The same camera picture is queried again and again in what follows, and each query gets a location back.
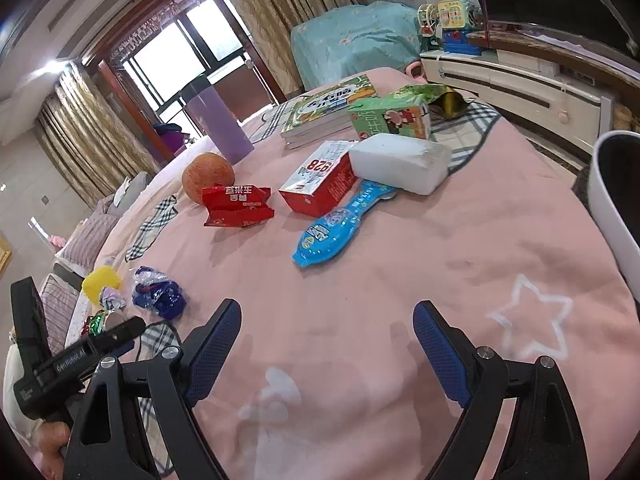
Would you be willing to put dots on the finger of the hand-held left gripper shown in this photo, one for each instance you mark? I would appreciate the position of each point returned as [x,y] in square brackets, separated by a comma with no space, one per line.
[122,332]

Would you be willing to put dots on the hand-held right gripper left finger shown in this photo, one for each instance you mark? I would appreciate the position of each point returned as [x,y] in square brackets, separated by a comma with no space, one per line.
[210,355]

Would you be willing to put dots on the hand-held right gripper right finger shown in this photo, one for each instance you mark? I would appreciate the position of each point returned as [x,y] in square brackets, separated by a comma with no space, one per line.
[440,350]

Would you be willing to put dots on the green red foil wrapper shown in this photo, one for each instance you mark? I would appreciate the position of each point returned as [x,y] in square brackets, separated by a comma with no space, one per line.
[97,322]

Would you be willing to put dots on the red snack wrapper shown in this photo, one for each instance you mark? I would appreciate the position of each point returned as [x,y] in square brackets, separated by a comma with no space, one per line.
[237,205]

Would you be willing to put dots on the blue blister packet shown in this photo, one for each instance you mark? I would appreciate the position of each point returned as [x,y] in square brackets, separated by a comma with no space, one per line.
[335,227]

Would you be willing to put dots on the white foam block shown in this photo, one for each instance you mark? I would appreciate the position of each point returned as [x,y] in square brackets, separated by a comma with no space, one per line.
[400,162]

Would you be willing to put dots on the red white carton box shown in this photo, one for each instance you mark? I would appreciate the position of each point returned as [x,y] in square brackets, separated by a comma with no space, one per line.
[320,180]

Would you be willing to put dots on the white rimmed black trash bin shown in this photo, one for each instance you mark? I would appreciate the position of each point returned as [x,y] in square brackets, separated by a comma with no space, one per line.
[612,195]

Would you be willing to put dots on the green milk carton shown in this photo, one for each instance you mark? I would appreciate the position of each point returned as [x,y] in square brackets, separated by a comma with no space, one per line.
[392,117]

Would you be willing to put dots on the person's left hand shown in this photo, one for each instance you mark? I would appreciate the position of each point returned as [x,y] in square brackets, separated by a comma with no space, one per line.
[50,440]

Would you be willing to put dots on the small crumpled pale wrapper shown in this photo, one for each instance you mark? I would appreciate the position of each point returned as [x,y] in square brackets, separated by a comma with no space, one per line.
[112,297]

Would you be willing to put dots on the crumpled blue white wrapper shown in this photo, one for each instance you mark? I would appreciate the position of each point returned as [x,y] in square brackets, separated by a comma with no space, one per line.
[157,295]

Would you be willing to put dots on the yellow spiky ball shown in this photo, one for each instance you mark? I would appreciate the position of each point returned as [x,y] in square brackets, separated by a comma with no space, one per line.
[97,282]

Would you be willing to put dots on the pink striped cushion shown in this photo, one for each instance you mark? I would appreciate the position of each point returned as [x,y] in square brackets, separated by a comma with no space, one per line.
[87,240]

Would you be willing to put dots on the purple plastic object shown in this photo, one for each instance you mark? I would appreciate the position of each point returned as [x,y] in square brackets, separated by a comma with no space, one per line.
[167,135]

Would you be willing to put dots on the beige patterned curtain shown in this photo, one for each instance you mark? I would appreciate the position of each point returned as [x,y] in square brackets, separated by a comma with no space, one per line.
[280,10]
[85,130]

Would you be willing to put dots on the purple bottle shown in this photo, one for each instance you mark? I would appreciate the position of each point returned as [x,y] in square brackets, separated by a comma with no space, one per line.
[220,125]

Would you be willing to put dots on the green gold wrapper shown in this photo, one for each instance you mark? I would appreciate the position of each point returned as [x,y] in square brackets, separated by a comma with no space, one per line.
[435,97]

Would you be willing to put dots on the green cover book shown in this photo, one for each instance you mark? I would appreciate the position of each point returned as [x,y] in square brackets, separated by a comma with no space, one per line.
[325,107]

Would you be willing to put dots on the white tv cabinet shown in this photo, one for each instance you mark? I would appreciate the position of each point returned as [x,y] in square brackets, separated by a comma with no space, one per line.
[500,80]

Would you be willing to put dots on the pink kettlebell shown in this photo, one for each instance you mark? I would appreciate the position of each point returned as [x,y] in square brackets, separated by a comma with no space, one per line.
[415,71]

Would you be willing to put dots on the balcony sliding glass door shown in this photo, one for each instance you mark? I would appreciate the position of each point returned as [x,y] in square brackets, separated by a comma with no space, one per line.
[185,45]

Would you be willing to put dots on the light blue furniture cover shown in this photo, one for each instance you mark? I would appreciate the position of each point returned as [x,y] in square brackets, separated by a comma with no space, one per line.
[350,42]

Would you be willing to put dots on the colourful activity cube toy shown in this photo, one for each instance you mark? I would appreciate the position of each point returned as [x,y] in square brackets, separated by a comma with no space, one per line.
[450,22]

